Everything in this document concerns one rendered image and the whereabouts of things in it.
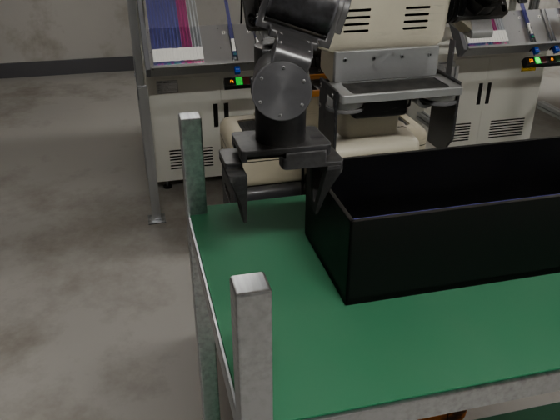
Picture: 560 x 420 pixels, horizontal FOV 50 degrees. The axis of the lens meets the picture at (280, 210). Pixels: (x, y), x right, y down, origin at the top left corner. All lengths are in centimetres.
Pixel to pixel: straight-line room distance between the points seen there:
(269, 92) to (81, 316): 187
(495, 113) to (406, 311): 297
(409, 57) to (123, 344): 140
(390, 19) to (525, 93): 249
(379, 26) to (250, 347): 87
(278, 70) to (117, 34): 489
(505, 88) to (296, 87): 308
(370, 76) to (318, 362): 74
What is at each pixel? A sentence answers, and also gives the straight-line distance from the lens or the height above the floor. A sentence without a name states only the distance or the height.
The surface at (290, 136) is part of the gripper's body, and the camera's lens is 66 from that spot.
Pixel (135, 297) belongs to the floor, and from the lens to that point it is 240.
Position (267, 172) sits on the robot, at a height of 73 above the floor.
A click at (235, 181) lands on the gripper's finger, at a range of 66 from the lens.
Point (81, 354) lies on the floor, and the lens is 219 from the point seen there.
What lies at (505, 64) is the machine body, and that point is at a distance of 357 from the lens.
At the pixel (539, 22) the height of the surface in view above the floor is 81.
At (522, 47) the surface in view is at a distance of 322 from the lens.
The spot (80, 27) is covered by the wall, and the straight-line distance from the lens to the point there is 544.
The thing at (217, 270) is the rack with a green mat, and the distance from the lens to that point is 78.
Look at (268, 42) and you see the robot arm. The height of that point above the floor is 124.
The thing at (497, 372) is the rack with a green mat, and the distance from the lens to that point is 67.
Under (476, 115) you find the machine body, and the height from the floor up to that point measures 27.
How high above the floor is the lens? 138
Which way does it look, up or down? 28 degrees down
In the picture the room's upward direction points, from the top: straight up
